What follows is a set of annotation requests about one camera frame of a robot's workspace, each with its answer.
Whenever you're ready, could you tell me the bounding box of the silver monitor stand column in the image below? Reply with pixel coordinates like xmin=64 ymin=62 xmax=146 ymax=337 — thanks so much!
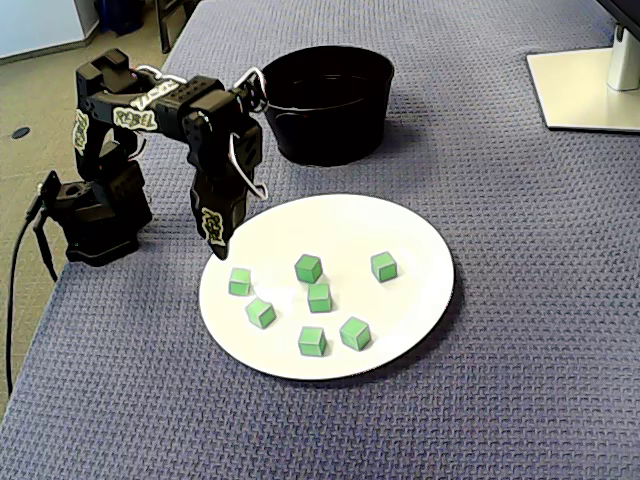
xmin=606 ymin=22 xmax=640 ymax=93

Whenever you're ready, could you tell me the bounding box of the long black robot cable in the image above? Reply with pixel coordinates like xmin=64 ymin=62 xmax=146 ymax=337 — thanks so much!
xmin=4 ymin=199 xmax=49 ymax=399

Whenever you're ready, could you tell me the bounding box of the white red servo wire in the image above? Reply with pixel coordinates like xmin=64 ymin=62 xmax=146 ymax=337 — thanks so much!
xmin=134 ymin=63 xmax=189 ymax=87
xmin=226 ymin=131 xmax=270 ymax=202
xmin=233 ymin=66 xmax=271 ymax=112

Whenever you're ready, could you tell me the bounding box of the white wall panel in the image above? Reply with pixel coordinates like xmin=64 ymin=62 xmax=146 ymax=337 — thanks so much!
xmin=0 ymin=0 xmax=87 ymax=60

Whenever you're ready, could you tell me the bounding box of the blue bin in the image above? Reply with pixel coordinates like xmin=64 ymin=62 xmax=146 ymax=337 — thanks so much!
xmin=93 ymin=0 xmax=154 ymax=37

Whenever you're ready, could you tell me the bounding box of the black round metal container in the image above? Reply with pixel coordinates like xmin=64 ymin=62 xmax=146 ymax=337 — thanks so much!
xmin=254 ymin=44 xmax=396 ymax=168

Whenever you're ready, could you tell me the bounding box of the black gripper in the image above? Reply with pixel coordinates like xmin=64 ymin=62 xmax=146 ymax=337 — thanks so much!
xmin=182 ymin=98 xmax=265 ymax=261

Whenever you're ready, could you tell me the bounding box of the green foam cube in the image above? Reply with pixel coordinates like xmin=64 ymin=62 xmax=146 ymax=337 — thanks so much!
xmin=228 ymin=266 xmax=253 ymax=297
xmin=297 ymin=325 xmax=328 ymax=358
xmin=244 ymin=297 xmax=276 ymax=330
xmin=338 ymin=315 xmax=373 ymax=351
xmin=307 ymin=282 xmax=333 ymax=314
xmin=370 ymin=251 xmax=400 ymax=284
xmin=294 ymin=253 xmax=325 ymax=285

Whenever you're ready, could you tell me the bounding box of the white round plate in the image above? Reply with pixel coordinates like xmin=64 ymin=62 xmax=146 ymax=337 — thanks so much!
xmin=198 ymin=193 xmax=456 ymax=382

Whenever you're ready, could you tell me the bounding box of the blue waffle weave cloth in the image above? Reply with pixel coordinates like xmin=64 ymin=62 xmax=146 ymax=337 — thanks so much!
xmin=0 ymin=0 xmax=640 ymax=480

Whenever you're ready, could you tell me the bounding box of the silver monitor stand base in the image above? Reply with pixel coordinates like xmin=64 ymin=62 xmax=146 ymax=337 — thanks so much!
xmin=525 ymin=47 xmax=640 ymax=134

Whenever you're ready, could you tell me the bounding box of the black monitor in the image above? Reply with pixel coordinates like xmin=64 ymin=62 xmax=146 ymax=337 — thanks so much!
xmin=595 ymin=0 xmax=640 ymax=31

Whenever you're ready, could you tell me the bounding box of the dark chair frame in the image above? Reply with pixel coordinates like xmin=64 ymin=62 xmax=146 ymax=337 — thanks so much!
xmin=153 ymin=0 xmax=204 ymax=55

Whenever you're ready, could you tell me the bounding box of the short black robot cable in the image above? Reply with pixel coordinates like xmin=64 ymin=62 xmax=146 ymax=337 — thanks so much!
xmin=32 ymin=219 xmax=60 ymax=282

